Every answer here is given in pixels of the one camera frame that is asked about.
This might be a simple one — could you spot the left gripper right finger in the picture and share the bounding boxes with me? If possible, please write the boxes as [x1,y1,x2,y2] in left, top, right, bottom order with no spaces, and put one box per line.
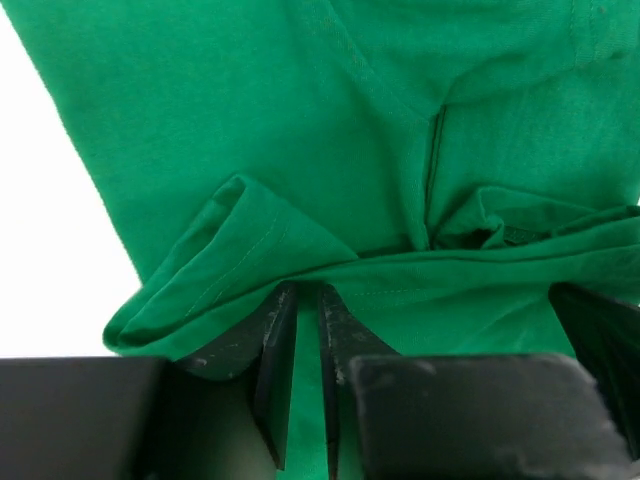
[318,285,633,479]

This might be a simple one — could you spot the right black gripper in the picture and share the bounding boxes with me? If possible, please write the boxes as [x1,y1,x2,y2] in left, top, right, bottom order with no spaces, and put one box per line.
[548,283,639,460]

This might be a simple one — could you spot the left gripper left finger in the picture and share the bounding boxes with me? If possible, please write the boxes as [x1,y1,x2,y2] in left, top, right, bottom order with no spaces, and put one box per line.
[1,282,298,479]

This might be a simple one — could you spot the green t shirt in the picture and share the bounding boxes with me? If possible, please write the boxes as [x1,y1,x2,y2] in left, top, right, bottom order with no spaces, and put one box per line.
[0,0,640,480]

